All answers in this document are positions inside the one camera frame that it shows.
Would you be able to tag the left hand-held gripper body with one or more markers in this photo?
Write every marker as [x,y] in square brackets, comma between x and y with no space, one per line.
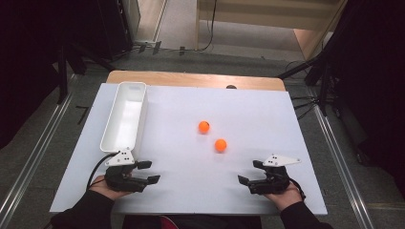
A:
[122,179]

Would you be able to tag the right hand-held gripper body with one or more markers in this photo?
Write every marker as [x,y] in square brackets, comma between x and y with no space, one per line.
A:
[270,184]

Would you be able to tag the orange ball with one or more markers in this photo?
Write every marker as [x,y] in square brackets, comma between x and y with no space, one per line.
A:
[220,145]
[203,127]

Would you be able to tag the white plastic bin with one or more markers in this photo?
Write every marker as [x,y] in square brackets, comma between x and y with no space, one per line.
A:
[127,117]

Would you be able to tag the person's right hand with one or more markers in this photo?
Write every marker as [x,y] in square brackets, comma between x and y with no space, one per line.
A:
[285,198]

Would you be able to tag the person's left hand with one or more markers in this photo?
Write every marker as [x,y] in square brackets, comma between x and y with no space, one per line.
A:
[101,190]

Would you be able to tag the dark round table grommet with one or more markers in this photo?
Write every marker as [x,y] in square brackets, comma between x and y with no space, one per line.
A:
[231,86]

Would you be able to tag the wooden table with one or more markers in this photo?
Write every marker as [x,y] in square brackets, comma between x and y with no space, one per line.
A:
[191,79]

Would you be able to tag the black stand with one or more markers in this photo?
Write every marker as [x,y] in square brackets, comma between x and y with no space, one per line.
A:
[63,73]
[323,70]

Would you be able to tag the black cabinet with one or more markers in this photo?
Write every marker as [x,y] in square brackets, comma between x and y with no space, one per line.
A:
[114,28]

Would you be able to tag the light wooden shelf unit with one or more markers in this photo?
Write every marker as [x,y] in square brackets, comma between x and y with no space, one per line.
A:
[270,16]

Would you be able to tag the metal floor rail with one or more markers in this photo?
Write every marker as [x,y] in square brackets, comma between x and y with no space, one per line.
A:
[342,165]
[35,156]

